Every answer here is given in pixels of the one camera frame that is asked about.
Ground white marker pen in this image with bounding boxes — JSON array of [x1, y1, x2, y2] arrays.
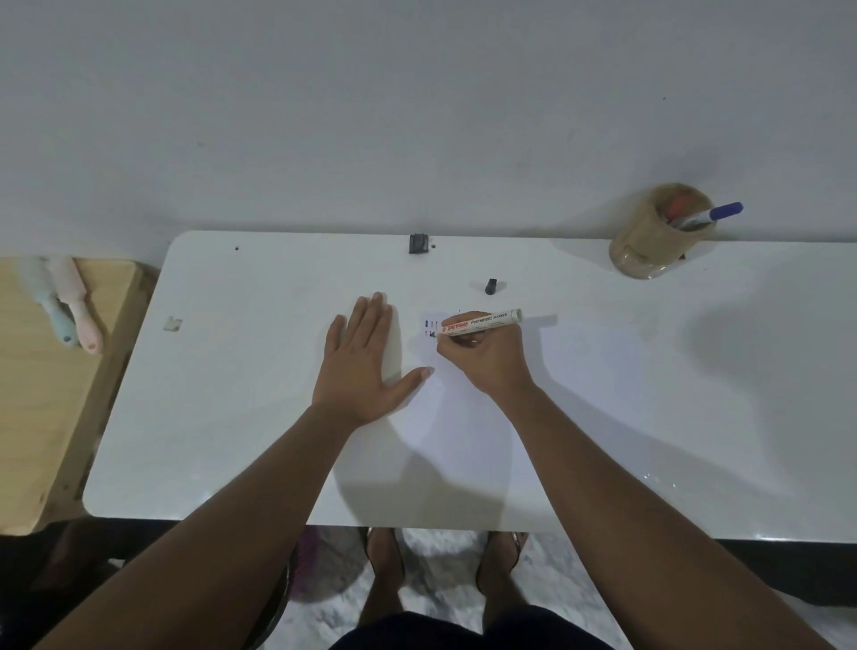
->
[[435, 308, 523, 340]]

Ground person's right foot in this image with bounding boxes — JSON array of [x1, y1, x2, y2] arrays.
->
[[474, 531, 531, 613]]

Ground white paper sheet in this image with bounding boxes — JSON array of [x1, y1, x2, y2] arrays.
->
[[375, 310, 560, 470]]

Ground person's left foot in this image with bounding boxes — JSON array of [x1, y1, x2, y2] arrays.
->
[[362, 528, 407, 620]]

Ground blue capped white pen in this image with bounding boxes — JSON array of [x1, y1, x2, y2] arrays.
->
[[670, 201, 745, 231]]

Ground light wooden side table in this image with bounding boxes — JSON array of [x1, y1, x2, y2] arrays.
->
[[0, 256, 160, 537]]

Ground person's left forearm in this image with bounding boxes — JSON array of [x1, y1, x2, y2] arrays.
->
[[33, 403, 368, 650]]

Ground person's foot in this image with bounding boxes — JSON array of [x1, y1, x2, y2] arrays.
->
[[474, 531, 531, 613], [362, 528, 407, 620]]

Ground person's right hand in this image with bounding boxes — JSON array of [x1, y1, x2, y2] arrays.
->
[[437, 309, 537, 398]]

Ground person's left hand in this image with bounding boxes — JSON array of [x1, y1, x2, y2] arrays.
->
[[311, 292, 429, 427]]

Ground dark shorts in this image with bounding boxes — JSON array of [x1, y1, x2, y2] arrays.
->
[[331, 603, 633, 650]]

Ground light blue brush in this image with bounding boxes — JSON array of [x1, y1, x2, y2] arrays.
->
[[16, 256, 77, 346]]

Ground beige pen holder cup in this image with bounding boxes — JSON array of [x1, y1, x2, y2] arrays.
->
[[608, 183, 718, 281]]

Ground pink brush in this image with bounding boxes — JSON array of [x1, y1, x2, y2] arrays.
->
[[47, 256, 105, 355]]

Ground person's right forearm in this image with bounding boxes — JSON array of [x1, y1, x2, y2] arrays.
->
[[485, 382, 835, 650]]

